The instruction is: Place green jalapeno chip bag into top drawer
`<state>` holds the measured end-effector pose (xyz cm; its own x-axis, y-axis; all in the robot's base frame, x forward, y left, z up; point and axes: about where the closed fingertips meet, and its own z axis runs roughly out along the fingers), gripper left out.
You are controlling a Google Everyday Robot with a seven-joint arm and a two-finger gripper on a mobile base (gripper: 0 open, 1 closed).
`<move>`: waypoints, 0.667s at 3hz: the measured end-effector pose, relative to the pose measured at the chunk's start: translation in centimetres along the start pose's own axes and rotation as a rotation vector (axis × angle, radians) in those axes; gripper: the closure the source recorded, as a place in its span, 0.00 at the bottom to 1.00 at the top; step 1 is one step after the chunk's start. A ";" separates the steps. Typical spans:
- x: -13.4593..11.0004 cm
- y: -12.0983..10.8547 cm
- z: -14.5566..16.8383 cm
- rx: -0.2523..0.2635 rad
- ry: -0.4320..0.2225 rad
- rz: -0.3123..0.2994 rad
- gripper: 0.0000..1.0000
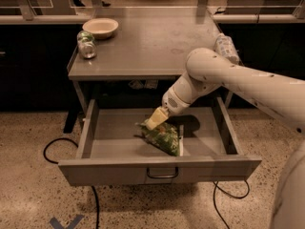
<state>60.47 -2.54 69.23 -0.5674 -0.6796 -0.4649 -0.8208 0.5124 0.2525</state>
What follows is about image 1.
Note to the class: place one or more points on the green soda can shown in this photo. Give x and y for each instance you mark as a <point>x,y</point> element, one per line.
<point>86,45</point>

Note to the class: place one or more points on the grey metal table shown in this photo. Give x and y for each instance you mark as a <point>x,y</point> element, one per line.
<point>150,43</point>

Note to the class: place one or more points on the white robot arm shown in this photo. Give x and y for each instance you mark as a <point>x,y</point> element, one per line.
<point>279,96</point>

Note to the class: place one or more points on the clear plastic water bottle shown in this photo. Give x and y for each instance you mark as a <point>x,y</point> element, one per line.
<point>224,46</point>

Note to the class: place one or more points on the grey open drawer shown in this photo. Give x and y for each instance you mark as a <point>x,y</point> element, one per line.
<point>112,150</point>

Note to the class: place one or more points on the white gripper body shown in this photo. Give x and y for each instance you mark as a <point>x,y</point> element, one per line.
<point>172,103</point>

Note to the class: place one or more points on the green jalapeno chip bag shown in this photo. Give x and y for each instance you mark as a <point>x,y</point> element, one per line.
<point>165,137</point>

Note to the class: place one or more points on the beige ceramic bowl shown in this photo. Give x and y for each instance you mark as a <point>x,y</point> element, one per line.
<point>101,28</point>

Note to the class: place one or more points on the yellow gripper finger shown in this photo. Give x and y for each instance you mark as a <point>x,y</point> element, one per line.
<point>159,116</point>

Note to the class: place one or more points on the metal drawer handle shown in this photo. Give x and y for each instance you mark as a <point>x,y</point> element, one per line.
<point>162,173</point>

